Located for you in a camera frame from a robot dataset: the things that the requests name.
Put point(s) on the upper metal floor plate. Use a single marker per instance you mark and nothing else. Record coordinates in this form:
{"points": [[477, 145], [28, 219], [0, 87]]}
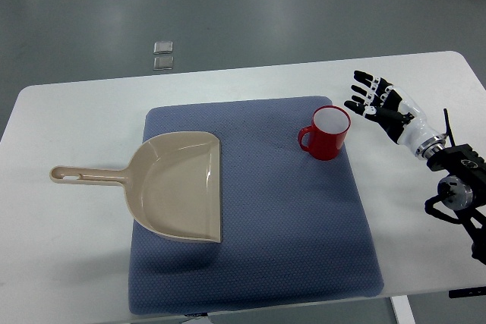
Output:
{"points": [[163, 47]]}

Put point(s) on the blue fabric mat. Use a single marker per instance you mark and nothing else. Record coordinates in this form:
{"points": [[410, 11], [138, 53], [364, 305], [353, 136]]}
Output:
{"points": [[293, 227]]}

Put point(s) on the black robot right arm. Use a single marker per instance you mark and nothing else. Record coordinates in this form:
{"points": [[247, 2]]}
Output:
{"points": [[460, 194]]}

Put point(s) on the beige plastic dustpan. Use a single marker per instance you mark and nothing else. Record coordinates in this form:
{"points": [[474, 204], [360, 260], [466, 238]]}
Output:
{"points": [[172, 185]]}

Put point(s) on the white table leg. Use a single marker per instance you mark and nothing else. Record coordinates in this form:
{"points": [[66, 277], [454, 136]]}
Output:
{"points": [[402, 310]]}

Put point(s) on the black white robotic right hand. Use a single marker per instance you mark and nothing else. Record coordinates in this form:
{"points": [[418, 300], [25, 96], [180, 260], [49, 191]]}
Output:
{"points": [[395, 111]]}

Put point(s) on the red cup white inside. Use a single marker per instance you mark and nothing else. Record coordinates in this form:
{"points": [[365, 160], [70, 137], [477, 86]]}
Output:
{"points": [[324, 137]]}

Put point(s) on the black table control panel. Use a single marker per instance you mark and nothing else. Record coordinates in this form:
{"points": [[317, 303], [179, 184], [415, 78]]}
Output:
{"points": [[467, 292]]}

